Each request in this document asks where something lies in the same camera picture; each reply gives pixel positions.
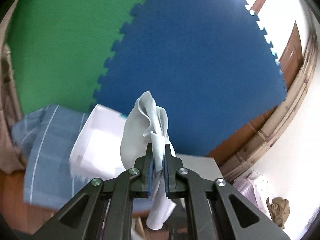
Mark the floral pink pillow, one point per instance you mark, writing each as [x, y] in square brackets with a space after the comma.
[11, 157]

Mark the blue checked cloth cover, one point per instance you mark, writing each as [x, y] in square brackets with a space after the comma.
[46, 138]

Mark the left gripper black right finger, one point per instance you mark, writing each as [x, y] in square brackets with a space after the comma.
[215, 209]

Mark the crumpled brown paper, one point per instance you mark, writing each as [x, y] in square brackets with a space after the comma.
[279, 210]

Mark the pale grey underwear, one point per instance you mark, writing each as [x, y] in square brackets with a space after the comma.
[146, 124]

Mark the pink checked fabric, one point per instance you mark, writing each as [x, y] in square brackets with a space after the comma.
[255, 188]

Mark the white XINCCI shoe box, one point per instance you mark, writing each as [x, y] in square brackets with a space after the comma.
[96, 152]

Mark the bamboo mat roll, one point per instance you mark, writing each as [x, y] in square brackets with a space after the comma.
[280, 119]

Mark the green foam wall mat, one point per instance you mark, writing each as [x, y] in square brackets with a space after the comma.
[59, 47]

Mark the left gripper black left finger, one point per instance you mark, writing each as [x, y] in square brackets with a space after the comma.
[103, 208]

